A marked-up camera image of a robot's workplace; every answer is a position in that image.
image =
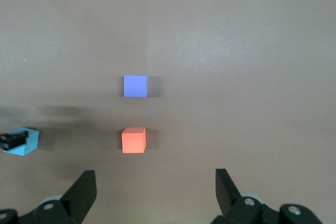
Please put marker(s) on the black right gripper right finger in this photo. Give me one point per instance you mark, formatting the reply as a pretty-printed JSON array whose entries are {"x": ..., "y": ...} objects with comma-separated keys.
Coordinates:
[{"x": 227, "y": 195}]

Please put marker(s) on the orange cube block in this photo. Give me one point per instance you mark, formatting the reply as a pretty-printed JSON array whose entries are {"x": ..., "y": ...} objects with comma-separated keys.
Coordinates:
[{"x": 133, "y": 141}]

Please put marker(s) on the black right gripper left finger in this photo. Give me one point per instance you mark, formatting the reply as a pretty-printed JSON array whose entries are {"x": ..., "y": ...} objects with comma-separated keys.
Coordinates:
[{"x": 76, "y": 197}]

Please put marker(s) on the purple cube block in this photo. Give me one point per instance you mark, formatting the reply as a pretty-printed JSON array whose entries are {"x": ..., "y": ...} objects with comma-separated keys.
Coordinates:
[{"x": 135, "y": 86}]

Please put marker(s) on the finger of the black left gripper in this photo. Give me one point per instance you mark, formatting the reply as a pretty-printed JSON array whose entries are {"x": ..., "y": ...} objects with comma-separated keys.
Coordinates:
[{"x": 13, "y": 141}]

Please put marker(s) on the light blue cube block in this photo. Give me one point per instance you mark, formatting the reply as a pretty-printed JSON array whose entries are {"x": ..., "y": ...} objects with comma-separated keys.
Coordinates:
[{"x": 32, "y": 142}]

